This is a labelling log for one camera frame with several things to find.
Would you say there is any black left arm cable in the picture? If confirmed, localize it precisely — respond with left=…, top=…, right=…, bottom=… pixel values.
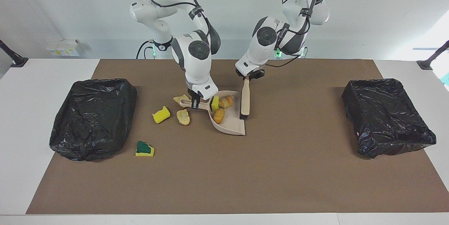
left=266, top=0, right=318, bottom=68

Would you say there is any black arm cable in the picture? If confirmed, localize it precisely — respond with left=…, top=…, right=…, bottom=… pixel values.
left=266, top=0, right=318, bottom=68
left=121, top=0, right=213, bottom=36

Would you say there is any beige plastic dustpan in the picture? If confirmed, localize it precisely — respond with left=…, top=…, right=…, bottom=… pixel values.
left=180, top=91, right=246, bottom=136

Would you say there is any black stand pole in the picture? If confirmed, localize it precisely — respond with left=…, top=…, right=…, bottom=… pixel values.
left=0, top=40, right=28, bottom=68
left=417, top=41, right=449, bottom=70

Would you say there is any black base cable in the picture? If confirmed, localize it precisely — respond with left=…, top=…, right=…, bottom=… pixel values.
left=136, top=40, right=155, bottom=59

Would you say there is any black bag-lined bin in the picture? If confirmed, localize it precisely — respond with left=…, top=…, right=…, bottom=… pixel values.
left=49, top=78, right=138, bottom=162
left=342, top=78, right=437, bottom=159

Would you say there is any beige layered sponge chunk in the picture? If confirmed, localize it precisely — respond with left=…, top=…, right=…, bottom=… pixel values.
left=218, top=95, right=234, bottom=110

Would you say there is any brown table mat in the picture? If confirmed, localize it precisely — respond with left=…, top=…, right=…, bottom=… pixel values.
left=26, top=59, right=449, bottom=215

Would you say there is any orange-brown sponge lump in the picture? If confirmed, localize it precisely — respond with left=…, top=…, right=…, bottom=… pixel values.
left=213, top=108, right=226, bottom=124

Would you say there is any notched yellow sponge piece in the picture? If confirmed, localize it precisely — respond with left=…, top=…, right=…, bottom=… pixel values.
left=152, top=106, right=171, bottom=124

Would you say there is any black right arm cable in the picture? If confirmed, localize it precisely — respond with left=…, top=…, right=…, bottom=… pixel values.
left=121, top=0, right=213, bottom=36

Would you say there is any green and yellow sponge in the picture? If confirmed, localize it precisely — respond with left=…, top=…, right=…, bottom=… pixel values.
left=135, top=140, right=155, bottom=157

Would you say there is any white wall box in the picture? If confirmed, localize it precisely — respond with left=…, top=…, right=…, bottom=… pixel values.
left=46, top=39, right=85, bottom=57

